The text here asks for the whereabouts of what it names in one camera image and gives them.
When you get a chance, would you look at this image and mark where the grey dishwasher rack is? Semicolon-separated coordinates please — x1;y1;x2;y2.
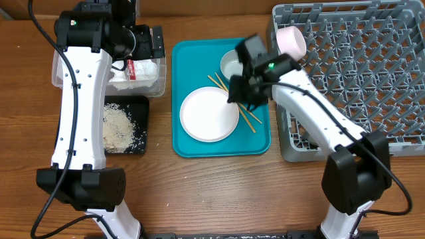
267;1;424;157

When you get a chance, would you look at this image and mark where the wooden chopstick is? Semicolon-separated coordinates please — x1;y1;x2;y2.
215;72;256;133
207;75;262;123

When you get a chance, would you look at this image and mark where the black rail at table edge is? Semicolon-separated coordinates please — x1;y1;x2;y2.
147;230;315;239

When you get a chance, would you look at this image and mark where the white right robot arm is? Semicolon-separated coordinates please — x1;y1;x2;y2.
228;35;392;238

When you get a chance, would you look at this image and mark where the grey-green bowl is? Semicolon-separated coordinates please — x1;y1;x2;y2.
220;50;243;81

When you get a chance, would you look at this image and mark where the clear plastic bin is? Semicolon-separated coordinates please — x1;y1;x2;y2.
52;47;166;104

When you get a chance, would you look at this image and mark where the white round plate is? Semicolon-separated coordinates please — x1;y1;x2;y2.
179;87;239;143

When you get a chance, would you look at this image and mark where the pile of rice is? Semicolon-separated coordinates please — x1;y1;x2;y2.
103;103;145;154

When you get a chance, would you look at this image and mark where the white napkin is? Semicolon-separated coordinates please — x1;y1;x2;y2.
109;59;158;90

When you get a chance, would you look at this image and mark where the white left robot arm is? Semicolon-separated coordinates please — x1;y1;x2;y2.
36;0;165;238

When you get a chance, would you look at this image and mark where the red snack wrapper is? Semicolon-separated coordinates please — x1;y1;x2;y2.
126;59;136;80

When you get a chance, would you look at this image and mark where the black tray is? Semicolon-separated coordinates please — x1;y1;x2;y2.
54;95;150;156

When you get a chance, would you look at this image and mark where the teal plastic tray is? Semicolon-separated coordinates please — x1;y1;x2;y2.
171;38;272;158

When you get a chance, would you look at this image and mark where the pink bowl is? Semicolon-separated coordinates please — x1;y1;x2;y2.
276;26;307;61

